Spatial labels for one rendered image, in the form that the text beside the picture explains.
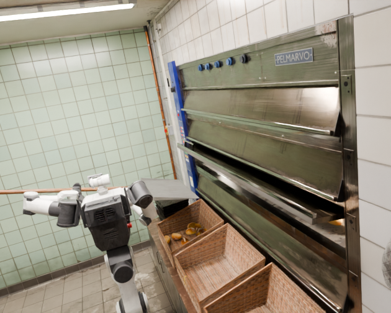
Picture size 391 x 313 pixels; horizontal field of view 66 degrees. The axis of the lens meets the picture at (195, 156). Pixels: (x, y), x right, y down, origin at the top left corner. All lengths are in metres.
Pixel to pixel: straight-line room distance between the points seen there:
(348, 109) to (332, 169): 0.26
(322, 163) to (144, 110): 2.60
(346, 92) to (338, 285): 0.85
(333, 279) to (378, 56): 0.97
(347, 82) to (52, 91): 2.97
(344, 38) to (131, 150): 2.88
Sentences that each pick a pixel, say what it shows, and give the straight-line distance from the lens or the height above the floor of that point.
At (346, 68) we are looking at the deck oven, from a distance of 1.16.
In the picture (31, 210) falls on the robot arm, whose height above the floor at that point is 1.40.
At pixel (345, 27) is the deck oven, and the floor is 2.07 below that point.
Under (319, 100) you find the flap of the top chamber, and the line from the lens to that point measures 1.29.
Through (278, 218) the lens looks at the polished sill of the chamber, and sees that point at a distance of 1.76.
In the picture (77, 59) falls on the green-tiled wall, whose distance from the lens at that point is 3.56.
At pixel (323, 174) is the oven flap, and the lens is 1.34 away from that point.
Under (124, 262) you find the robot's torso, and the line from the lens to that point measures 1.91.
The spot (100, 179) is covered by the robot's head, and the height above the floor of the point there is 1.50.
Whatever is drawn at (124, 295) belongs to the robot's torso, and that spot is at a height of 0.74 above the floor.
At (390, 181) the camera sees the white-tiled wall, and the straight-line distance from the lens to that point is 1.14.
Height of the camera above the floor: 2.01
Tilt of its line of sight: 15 degrees down
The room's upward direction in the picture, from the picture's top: 10 degrees counter-clockwise
